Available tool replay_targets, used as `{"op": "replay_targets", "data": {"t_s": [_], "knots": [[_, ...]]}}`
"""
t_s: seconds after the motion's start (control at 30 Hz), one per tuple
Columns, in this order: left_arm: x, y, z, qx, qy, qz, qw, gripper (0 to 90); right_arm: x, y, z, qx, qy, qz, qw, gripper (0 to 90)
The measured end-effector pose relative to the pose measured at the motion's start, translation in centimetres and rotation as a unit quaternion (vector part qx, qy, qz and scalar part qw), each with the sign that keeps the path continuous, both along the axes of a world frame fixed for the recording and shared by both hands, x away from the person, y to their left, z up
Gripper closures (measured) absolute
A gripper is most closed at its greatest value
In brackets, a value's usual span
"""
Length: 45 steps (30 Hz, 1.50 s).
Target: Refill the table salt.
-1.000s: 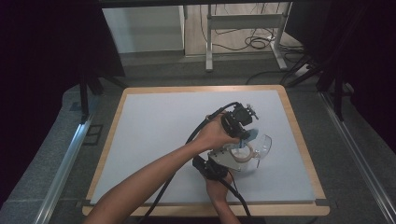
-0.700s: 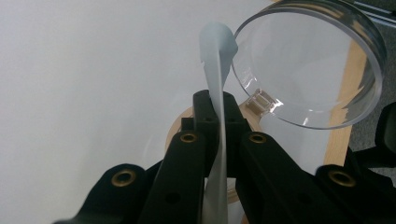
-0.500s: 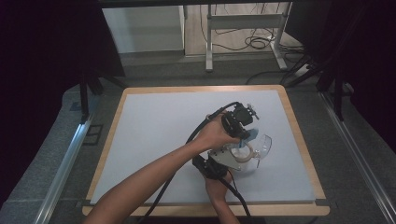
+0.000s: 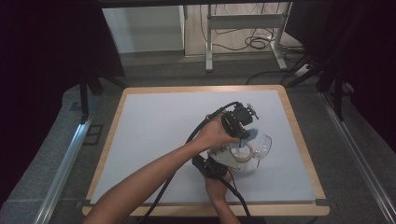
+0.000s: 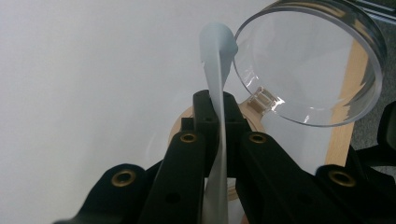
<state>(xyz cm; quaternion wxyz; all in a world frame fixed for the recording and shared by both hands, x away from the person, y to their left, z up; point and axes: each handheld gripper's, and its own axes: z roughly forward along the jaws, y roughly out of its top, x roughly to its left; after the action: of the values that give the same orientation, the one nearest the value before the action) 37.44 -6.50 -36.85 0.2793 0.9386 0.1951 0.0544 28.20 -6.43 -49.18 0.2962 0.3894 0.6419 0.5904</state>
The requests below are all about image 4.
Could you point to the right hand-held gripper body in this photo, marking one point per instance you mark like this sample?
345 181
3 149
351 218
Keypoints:
221 158

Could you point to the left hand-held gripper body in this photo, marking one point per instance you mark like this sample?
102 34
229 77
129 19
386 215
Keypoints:
238 119

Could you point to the clear glass beaker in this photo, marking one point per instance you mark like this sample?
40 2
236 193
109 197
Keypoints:
264 146

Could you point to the person's left hand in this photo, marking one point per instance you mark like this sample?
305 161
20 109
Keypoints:
214 133

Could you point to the person's right hand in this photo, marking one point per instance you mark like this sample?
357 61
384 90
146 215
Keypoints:
218 189

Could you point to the wooden framed white board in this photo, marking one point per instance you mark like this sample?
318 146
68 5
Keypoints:
149 124

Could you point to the black tripod stand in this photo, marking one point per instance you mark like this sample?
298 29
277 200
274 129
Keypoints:
83 96
337 93

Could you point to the white cabinet panel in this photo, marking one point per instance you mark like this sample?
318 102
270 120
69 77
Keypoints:
140 28

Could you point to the black curtain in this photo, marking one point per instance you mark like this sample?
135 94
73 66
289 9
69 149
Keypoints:
367 46
46 62

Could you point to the grey metal desk frame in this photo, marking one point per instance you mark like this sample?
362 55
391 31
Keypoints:
246 21

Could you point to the aluminium floor rail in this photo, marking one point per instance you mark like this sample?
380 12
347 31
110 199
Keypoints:
62 165
358 155

